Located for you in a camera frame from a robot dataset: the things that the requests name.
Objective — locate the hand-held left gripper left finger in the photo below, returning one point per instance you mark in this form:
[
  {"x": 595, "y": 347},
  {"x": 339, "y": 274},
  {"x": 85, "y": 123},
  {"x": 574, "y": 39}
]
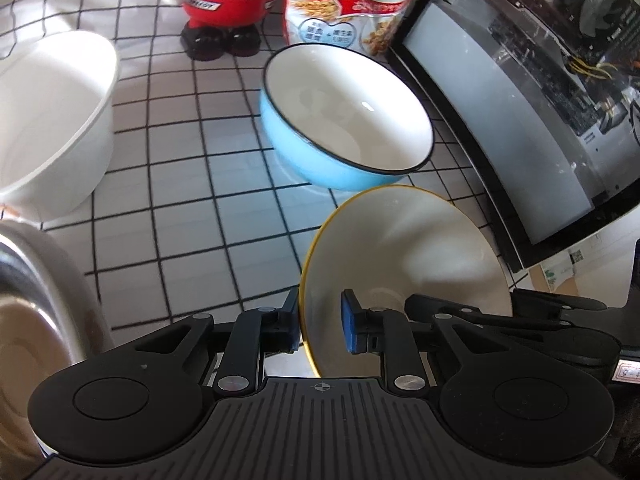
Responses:
[{"x": 284, "y": 331}]

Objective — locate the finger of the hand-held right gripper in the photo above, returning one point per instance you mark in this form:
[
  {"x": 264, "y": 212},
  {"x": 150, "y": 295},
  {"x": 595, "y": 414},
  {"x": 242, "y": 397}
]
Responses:
[
  {"x": 555, "y": 301},
  {"x": 480, "y": 316}
]

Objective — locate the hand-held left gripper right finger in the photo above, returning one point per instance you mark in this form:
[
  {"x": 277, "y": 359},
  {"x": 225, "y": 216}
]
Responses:
[{"x": 350, "y": 325}]

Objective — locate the yellow-rimmed white plate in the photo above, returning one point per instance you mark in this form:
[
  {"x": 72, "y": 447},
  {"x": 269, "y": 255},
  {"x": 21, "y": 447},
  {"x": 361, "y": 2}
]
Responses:
[{"x": 400, "y": 250}]

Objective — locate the blue bowl with black rim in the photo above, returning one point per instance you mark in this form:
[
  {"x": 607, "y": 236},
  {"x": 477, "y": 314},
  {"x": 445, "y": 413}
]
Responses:
[{"x": 300, "y": 150}]

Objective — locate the white bowl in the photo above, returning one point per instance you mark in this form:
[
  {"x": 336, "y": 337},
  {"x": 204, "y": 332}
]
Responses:
[{"x": 50, "y": 110}]

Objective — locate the cardboard box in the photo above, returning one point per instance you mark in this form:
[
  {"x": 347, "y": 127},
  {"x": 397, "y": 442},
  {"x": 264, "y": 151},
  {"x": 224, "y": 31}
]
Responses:
[{"x": 555, "y": 275}]

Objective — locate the checkered white tablecloth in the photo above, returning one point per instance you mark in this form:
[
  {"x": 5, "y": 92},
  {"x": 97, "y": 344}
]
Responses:
[{"x": 200, "y": 160}]

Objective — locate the stainless steel bowl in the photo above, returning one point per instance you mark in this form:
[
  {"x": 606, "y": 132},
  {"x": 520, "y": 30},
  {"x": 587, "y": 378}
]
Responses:
[{"x": 30, "y": 320}]

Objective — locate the cereal bag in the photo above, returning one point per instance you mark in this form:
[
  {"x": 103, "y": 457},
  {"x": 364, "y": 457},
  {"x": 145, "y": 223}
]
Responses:
[{"x": 320, "y": 10}]

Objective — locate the red toy figurine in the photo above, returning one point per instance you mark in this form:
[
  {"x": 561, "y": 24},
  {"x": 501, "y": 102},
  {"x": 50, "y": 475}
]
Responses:
[{"x": 225, "y": 0}]

